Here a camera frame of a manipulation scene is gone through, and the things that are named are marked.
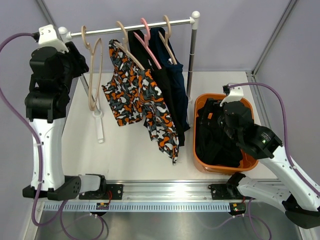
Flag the white slotted cable duct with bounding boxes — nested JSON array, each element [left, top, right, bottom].
[[43, 202, 231, 213]]

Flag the silver clothes rack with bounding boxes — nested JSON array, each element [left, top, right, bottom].
[[58, 10, 200, 144]]

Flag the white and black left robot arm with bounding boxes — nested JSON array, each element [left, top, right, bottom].
[[22, 41, 108, 201]]

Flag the black shorts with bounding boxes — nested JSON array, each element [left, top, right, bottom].
[[195, 118, 243, 168], [128, 30, 186, 147]]

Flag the pink hanger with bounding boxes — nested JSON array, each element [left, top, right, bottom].
[[133, 17, 162, 70]]

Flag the navy blue shorts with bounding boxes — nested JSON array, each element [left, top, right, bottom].
[[149, 27, 190, 131]]

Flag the orange plastic basket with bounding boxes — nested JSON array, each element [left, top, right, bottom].
[[192, 93, 259, 175]]

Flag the beige hanger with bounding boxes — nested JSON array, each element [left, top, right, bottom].
[[109, 20, 146, 72], [158, 15, 178, 65], [80, 25, 104, 111]]

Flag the purple floor cable left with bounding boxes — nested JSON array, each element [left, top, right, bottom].
[[61, 201, 110, 240]]

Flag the purple floor cable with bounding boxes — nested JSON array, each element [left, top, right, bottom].
[[197, 198, 273, 238], [61, 201, 110, 240]]

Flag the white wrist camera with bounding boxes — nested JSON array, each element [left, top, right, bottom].
[[38, 24, 69, 53], [219, 83, 244, 107]]

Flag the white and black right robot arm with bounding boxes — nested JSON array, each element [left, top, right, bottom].
[[200, 98, 320, 229]]

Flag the purple floor cable right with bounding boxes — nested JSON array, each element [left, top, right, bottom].
[[197, 198, 273, 238]]

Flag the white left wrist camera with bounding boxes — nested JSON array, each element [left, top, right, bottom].
[[38, 24, 69, 53]]

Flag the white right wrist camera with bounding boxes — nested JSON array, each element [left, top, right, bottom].
[[219, 83, 244, 107]]

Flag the aluminium mounting rail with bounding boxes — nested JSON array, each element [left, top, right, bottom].
[[32, 180, 306, 202]]

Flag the orange camouflage shorts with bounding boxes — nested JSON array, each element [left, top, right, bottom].
[[102, 39, 180, 164]]

